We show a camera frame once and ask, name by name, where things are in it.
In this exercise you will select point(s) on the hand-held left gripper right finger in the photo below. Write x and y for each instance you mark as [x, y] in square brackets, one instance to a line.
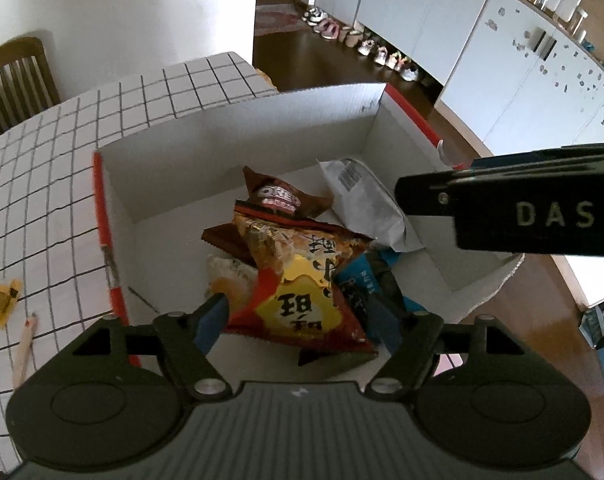
[382, 320]

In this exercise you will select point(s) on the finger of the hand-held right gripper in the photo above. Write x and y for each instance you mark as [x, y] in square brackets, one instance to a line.
[547, 157]
[424, 192]

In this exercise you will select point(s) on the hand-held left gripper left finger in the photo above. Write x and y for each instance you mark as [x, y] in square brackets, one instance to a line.
[214, 317]

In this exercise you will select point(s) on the red white snack packet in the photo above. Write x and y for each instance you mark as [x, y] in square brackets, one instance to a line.
[229, 277]

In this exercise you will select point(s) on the blue snack packet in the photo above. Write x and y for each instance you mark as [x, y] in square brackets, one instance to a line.
[357, 280]

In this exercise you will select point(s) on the white foil snack packet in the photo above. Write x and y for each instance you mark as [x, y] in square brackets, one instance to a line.
[367, 200]

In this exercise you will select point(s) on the orange yellow chip bag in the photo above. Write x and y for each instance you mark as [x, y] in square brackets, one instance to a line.
[302, 300]

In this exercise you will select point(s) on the brown cookie packet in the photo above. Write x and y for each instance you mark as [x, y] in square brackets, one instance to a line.
[282, 197]

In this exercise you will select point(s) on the red cardboard box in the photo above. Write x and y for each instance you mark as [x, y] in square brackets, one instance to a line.
[232, 145]

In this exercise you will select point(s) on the row of shoes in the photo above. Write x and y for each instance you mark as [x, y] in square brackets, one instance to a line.
[367, 45]

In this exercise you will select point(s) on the wooden pencil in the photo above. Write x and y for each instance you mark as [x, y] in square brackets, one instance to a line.
[24, 350]

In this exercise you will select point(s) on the small yellow wrapper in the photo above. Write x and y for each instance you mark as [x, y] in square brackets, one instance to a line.
[2, 300]

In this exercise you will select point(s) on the checkered tablecloth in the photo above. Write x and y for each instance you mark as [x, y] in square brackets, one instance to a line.
[47, 170]

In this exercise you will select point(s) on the patterned door rug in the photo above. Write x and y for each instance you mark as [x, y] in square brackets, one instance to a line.
[282, 20]

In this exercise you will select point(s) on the wooden chair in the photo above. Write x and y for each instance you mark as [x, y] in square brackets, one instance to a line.
[17, 85]

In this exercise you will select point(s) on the white wall cabinet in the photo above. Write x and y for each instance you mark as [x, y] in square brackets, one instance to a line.
[482, 45]

